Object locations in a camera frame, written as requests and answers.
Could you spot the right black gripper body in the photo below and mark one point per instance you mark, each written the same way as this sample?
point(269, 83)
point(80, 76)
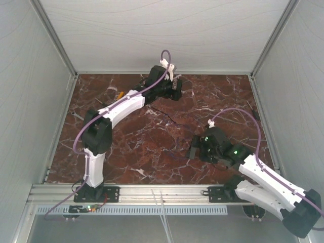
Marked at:
point(207, 154)

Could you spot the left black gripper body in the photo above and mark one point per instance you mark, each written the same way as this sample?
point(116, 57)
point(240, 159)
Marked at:
point(165, 90)

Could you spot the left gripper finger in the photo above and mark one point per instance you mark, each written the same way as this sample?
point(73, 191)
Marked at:
point(178, 91)
point(173, 93)

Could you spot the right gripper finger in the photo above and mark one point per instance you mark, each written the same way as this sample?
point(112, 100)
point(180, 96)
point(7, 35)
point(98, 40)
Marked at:
point(196, 142)
point(191, 152)

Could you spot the black zip tie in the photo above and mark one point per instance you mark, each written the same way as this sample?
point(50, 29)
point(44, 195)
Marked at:
point(160, 112)

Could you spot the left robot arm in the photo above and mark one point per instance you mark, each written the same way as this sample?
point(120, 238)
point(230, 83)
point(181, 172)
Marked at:
point(97, 132)

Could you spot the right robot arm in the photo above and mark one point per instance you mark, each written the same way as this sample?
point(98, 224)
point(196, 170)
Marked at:
point(299, 210)

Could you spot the white zip ties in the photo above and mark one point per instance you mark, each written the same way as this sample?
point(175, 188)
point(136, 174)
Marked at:
point(164, 220)

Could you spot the black tool at right edge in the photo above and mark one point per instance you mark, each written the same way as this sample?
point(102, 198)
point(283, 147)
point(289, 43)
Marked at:
point(254, 112)

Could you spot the silver wrench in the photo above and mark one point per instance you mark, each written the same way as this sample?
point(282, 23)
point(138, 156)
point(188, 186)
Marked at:
point(76, 115)

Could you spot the small circuit board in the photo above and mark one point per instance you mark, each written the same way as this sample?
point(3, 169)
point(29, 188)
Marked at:
point(83, 209)

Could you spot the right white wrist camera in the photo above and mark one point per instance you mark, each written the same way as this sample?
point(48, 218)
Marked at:
point(211, 123)

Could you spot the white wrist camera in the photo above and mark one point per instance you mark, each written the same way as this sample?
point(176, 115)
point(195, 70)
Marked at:
point(170, 68)
point(211, 123)

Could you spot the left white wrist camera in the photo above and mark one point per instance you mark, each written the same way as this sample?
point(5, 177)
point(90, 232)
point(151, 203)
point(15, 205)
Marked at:
point(170, 68)

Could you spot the orange handled screwdriver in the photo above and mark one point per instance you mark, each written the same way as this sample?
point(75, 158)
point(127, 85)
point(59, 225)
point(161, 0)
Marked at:
point(121, 94)

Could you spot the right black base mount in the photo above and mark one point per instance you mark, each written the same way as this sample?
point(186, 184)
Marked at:
point(220, 193)

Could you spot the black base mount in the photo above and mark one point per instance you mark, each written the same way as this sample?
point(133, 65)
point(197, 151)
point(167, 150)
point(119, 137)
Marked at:
point(220, 193)
point(100, 194)

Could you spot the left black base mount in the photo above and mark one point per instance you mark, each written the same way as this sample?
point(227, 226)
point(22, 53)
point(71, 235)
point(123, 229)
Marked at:
point(100, 194)

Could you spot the aluminium front rail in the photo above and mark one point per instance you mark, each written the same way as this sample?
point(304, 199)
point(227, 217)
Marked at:
point(141, 194)

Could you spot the blue slotted cable duct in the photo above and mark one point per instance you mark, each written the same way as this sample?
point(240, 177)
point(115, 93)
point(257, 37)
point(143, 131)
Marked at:
point(149, 210)

